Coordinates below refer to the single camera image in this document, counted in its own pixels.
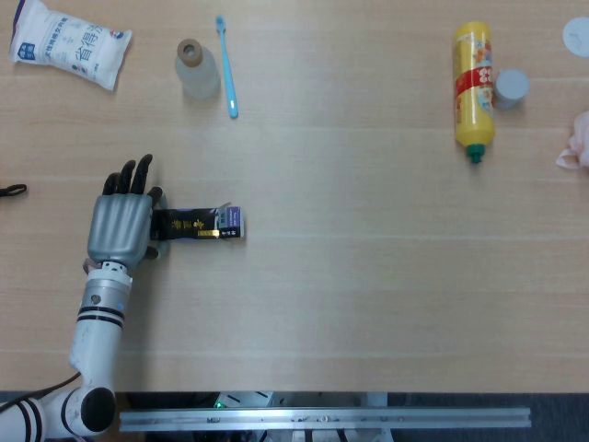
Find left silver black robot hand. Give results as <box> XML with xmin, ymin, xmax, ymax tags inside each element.
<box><xmin>86</xmin><ymin>154</ymin><xmax>173</xmax><ymax>273</ymax></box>

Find black and blue box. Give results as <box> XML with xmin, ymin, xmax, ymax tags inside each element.
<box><xmin>150</xmin><ymin>200</ymin><xmax>248</xmax><ymax>242</ymax></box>

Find clear bottle with cork lid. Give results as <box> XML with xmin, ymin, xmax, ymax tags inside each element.
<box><xmin>174</xmin><ymin>38</ymin><xmax>222</xmax><ymax>101</ymax></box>

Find yellow bottle green cap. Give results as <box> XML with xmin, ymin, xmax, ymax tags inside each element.
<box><xmin>453</xmin><ymin>19</ymin><xmax>497</xmax><ymax>166</ymax></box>

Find white salt bag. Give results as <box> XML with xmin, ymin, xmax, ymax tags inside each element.
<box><xmin>8</xmin><ymin>0</ymin><xmax>133</xmax><ymax>92</ymax></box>

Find blue toothbrush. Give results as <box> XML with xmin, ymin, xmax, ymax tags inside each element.
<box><xmin>214</xmin><ymin>15</ymin><xmax>240</xmax><ymax>120</ymax></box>

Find grey cylinder cup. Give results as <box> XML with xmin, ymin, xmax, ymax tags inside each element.
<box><xmin>493</xmin><ymin>68</ymin><xmax>531</xmax><ymax>111</ymax></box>

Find pink cloth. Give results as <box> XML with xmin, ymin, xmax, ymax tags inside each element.
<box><xmin>555</xmin><ymin>110</ymin><xmax>589</xmax><ymax>171</ymax></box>

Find white round lid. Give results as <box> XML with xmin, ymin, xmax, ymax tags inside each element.
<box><xmin>561</xmin><ymin>17</ymin><xmax>589</xmax><ymax>58</ymax></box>

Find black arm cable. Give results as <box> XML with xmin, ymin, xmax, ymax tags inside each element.
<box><xmin>0</xmin><ymin>371</ymin><xmax>83</xmax><ymax>412</ymax></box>

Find aluminium rail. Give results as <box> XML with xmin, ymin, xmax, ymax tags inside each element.
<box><xmin>118</xmin><ymin>406</ymin><xmax>533</xmax><ymax>433</ymax></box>

